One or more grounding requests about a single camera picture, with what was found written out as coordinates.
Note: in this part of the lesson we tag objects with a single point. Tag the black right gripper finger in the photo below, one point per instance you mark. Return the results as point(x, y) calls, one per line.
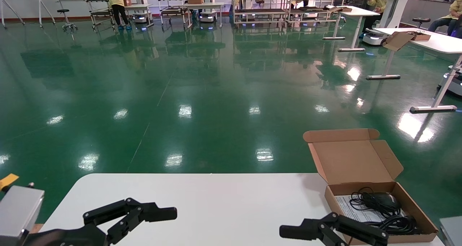
point(296, 231)

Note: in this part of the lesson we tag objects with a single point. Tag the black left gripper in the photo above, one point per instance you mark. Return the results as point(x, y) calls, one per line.
point(72, 238)

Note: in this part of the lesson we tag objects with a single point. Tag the cardboard storage box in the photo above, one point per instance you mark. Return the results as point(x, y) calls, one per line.
point(350, 159)

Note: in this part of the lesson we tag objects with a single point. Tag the small cardboard box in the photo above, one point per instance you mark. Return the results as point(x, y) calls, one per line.
point(127, 0)

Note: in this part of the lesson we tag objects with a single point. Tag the white instruction sheet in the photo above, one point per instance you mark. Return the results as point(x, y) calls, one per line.
point(348, 208)

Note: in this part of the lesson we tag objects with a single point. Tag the black computer mouse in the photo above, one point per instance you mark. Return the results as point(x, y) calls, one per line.
point(384, 201)

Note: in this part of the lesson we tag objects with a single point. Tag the white wheeled robot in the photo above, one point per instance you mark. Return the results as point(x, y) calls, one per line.
point(395, 7)
point(141, 18)
point(208, 17)
point(453, 83)

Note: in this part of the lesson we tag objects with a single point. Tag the metal shelf cart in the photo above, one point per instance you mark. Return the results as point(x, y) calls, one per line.
point(97, 12)
point(173, 10)

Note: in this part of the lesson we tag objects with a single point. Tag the white height-adjustable table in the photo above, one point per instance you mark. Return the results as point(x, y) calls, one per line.
point(444, 43)
point(361, 12)
point(213, 4)

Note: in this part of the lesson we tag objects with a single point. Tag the white shelf rack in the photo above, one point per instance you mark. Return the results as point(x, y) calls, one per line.
point(260, 11)
point(314, 8)

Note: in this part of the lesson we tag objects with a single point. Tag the black round stool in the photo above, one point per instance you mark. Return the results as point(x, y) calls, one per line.
point(421, 20)
point(64, 11)

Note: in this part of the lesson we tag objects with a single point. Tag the grey counter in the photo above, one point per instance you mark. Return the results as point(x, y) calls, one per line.
point(411, 7)

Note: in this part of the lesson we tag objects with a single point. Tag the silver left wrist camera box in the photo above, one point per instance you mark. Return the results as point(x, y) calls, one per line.
point(18, 210)

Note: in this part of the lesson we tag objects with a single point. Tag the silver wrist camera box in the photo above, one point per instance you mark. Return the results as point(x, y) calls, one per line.
point(18, 210)
point(451, 233)

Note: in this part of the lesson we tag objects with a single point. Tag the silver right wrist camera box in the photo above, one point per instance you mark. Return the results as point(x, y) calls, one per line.
point(451, 233)

